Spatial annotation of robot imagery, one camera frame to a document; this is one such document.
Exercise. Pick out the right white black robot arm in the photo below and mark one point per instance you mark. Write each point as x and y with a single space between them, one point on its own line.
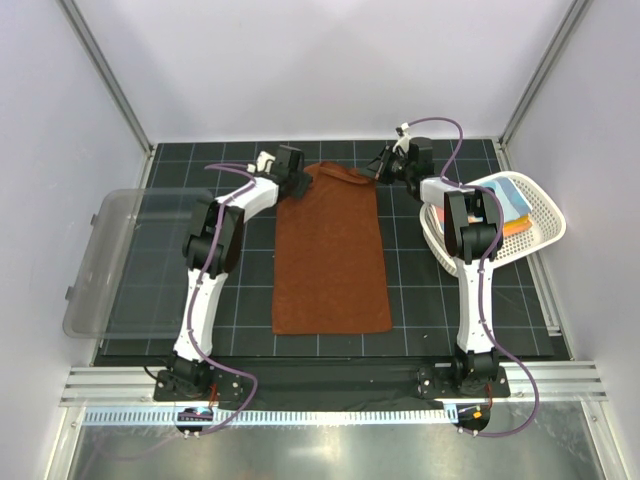
472 232

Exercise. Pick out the orange polka dot towel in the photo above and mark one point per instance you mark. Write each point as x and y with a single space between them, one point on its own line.
516 226

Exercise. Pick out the clear plastic bin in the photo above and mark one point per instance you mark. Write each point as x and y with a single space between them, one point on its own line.
105 260

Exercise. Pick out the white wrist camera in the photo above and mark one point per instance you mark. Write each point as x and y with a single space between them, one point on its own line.
262 164
404 137

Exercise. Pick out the white perforated plastic basket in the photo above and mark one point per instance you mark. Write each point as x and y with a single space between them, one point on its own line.
548 224

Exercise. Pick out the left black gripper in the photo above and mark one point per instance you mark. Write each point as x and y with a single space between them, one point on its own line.
304 181

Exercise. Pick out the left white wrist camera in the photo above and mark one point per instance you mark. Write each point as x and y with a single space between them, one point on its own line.
262 164

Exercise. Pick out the dark brown towel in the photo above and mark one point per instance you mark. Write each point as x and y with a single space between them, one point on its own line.
329 266

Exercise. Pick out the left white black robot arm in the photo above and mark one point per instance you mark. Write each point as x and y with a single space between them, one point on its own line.
212 248

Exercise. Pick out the light blue orange towel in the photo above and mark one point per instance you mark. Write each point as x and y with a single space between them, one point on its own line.
514 205

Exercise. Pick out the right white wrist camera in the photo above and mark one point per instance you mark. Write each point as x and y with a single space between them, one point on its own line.
404 137

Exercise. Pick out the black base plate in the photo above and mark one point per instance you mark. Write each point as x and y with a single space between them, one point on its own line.
327 383

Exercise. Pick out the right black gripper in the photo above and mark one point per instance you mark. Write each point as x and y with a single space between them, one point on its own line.
380 163

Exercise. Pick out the slotted cable duct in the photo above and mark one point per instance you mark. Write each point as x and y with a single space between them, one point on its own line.
182 416

